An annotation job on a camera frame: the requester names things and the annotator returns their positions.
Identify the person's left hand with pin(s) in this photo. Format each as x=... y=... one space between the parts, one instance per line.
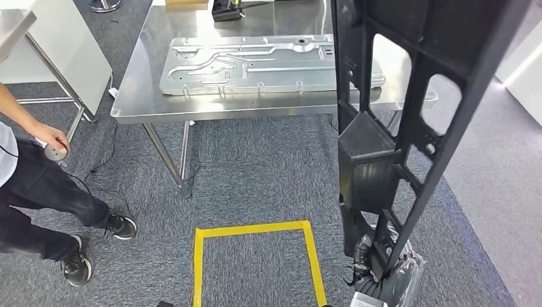
x=51 y=133

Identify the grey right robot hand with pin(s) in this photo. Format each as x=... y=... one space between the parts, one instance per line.
x=400 y=281

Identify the white cloth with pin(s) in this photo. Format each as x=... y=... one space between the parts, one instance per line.
x=54 y=153

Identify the long black plastic car part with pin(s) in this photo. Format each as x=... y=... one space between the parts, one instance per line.
x=368 y=169

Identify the person's left forearm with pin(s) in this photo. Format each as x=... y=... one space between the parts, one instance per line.
x=17 y=110

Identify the steel workbench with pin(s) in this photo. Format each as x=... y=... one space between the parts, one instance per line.
x=144 y=84

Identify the person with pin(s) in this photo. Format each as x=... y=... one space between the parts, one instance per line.
x=42 y=190

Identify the white power strip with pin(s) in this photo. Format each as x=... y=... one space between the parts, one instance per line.
x=113 y=92

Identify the white board panel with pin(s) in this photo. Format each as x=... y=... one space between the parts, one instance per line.
x=72 y=55

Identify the chrome stanchion base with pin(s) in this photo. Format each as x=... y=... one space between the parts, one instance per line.
x=105 y=5

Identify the brown cardboard box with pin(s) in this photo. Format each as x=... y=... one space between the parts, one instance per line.
x=186 y=4

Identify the black robot foot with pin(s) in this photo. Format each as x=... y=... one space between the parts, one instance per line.
x=164 y=304

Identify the black radio remote controller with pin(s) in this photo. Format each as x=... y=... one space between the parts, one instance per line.
x=226 y=12

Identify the stamped silver metal panel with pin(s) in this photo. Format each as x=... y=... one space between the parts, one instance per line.
x=275 y=76

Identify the white lit display counter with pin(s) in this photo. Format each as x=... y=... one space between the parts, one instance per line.
x=523 y=63

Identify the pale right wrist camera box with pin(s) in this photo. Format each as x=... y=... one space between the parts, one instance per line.
x=366 y=300

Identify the metal table frame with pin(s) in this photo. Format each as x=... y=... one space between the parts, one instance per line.
x=12 y=25

